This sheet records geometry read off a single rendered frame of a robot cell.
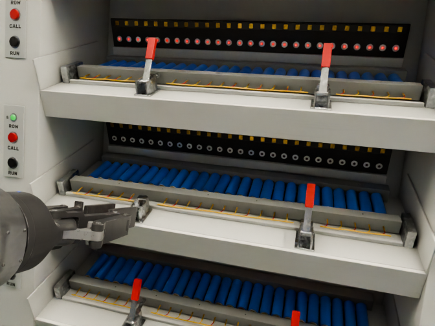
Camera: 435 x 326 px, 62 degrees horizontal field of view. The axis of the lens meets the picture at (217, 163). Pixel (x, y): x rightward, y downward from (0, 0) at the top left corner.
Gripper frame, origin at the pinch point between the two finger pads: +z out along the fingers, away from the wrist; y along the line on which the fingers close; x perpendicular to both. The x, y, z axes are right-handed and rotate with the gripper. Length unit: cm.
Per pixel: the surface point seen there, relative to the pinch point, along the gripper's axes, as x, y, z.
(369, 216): 4.2, 35.9, 12.8
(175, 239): -3.0, 7.3, 7.5
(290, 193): 6.0, 23.6, 16.6
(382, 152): 14.9, 37.9, 19.6
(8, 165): 4.9, -23.1, 5.2
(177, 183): 5.3, 3.5, 15.6
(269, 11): 39.5, 15.9, 20.4
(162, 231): -2.1, 5.1, 7.0
